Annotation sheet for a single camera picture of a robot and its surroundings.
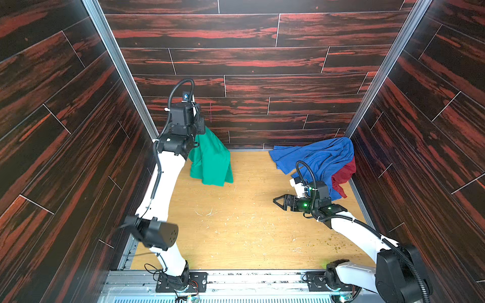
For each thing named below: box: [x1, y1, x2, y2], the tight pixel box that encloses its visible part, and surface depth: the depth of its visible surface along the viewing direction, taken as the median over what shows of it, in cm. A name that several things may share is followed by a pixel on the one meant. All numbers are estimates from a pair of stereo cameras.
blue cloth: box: [268, 136, 355, 201], surface depth 110 cm
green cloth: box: [188, 126, 234, 187], surface depth 82 cm
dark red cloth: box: [331, 156, 357, 199], surface depth 106 cm
